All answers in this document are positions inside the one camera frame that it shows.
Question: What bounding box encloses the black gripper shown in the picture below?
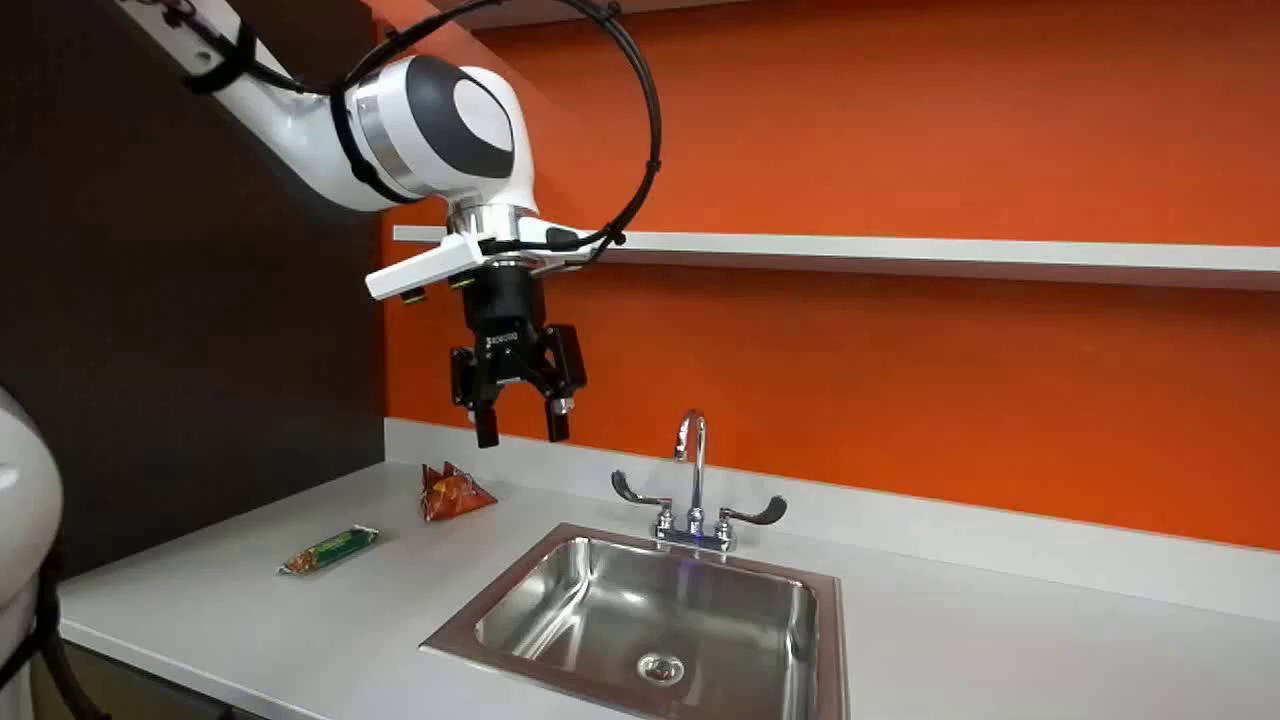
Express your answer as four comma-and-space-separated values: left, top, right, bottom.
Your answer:
448, 266, 591, 452

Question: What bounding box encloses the orange crumpled snack bag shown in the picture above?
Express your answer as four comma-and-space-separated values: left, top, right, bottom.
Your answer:
415, 461, 501, 525

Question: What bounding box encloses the stainless steel sink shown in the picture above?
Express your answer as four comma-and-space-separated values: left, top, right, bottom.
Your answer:
422, 518, 853, 720

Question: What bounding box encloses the dark wood cabinet panel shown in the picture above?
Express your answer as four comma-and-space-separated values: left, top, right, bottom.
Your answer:
0, 0, 394, 578

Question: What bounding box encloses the white rounded machine housing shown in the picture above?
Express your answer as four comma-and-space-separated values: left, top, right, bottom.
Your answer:
0, 386, 68, 720

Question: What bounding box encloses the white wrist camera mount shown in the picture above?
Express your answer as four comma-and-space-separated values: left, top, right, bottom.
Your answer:
361, 206, 623, 307

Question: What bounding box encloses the chrome two-handle faucet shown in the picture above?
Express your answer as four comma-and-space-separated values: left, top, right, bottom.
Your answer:
610, 408, 791, 561

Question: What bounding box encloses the black camera cable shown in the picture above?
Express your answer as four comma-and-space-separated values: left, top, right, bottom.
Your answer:
331, 0, 667, 266

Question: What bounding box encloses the white wall shelf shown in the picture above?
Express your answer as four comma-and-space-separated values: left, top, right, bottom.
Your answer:
387, 220, 1280, 295

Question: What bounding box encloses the thick black cable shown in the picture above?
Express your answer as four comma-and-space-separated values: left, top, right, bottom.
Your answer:
0, 563, 113, 720

